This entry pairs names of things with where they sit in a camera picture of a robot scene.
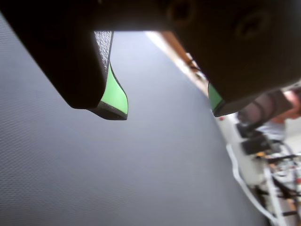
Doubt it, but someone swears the black textured mat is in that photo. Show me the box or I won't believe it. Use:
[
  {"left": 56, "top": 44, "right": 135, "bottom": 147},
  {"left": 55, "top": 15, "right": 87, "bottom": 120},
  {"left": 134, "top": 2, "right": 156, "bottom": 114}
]
[{"left": 0, "top": 11, "right": 271, "bottom": 226}]

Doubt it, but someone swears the brown wooden furniture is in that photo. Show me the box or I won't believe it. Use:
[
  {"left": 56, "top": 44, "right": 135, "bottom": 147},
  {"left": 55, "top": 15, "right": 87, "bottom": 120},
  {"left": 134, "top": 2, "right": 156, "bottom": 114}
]
[{"left": 145, "top": 31, "right": 210, "bottom": 95}]

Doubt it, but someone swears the black small electronic box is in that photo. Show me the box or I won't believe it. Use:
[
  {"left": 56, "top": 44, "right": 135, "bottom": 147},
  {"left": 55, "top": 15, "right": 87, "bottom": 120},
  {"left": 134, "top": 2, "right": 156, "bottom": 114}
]
[
  {"left": 241, "top": 136, "right": 271, "bottom": 155},
  {"left": 236, "top": 122, "right": 262, "bottom": 139}
]

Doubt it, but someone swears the white cable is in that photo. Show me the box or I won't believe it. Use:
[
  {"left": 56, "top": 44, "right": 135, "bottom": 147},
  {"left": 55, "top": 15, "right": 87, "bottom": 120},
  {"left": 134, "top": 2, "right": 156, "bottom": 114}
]
[{"left": 226, "top": 144, "right": 283, "bottom": 226}]

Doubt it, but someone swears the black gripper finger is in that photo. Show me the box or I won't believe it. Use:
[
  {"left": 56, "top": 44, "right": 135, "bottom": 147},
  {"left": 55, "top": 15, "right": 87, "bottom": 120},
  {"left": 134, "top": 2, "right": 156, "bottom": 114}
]
[
  {"left": 164, "top": 0, "right": 301, "bottom": 118},
  {"left": 0, "top": 0, "right": 129, "bottom": 121}
]

